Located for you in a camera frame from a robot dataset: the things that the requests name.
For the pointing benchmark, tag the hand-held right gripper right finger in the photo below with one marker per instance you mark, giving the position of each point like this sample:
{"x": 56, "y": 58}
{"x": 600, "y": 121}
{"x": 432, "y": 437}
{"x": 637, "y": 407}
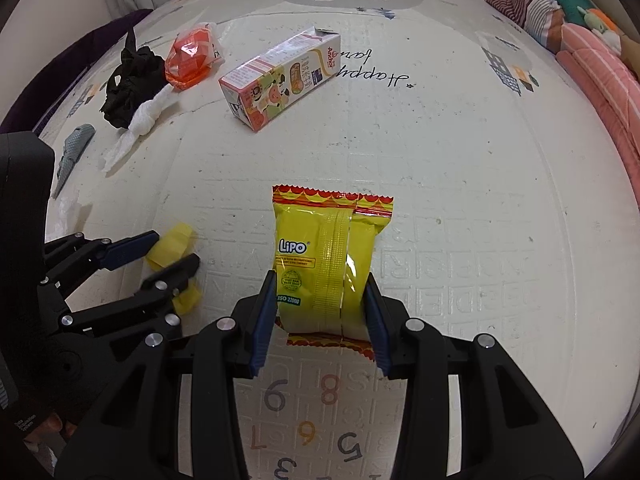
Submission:
{"x": 377, "y": 320}

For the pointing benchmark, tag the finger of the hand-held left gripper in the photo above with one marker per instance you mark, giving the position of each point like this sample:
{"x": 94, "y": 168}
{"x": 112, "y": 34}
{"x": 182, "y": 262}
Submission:
{"x": 125, "y": 250}
{"x": 165, "y": 280}

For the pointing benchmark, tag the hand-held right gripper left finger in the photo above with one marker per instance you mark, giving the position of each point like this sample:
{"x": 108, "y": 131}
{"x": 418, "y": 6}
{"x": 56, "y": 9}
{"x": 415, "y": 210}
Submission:
{"x": 262, "y": 320}

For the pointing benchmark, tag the yellow wrapper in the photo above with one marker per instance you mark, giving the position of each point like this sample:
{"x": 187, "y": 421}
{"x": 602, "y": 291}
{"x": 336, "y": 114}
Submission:
{"x": 172, "y": 242}

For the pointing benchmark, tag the yellow snack packet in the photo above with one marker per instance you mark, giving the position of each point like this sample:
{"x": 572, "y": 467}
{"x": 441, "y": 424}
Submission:
{"x": 320, "y": 260}

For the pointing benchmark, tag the orange plastic bag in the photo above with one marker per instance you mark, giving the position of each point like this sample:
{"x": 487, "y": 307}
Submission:
{"x": 190, "y": 60}

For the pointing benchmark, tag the pink milk carton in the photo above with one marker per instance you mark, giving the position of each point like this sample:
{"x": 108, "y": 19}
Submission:
{"x": 275, "y": 80}

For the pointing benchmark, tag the person's left hand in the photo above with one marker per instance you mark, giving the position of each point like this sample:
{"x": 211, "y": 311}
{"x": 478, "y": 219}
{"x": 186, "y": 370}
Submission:
{"x": 47, "y": 427}

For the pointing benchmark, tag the grey sock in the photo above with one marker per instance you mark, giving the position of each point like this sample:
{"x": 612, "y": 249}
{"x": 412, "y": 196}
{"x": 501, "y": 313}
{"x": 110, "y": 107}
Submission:
{"x": 75, "y": 145}

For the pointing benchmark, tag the twisted white tissue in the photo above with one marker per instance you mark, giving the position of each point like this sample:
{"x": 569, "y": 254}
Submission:
{"x": 142, "y": 117}

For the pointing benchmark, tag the black crumpled cloth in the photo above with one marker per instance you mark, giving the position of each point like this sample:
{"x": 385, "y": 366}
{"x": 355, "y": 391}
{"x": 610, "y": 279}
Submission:
{"x": 132, "y": 85}

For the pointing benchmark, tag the pink striped quilt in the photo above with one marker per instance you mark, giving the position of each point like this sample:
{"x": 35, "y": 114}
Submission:
{"x": 600, "y": 75}

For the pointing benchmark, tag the striped blanket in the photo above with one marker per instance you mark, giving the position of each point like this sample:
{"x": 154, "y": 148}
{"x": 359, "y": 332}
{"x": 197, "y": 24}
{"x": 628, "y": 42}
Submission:
{"x": 525, "y": 5}

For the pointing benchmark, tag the green and orange plush toy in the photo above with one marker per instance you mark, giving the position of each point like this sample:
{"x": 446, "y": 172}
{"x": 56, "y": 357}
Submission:
{"x": 600, "y": 22}

